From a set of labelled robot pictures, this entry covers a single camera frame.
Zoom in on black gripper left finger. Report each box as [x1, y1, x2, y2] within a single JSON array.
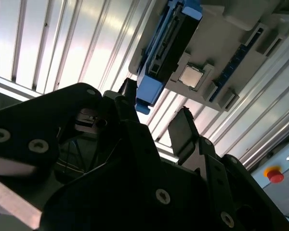
[[0, 77, 175, 209]]

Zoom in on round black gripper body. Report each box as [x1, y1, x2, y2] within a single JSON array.
[[38, 139, 222, 231]]

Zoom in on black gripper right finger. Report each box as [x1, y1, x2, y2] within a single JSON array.
[[168, 107, 289, 231]]

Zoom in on hard disk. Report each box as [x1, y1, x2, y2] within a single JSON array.
[[134, 0, 204, 115]]

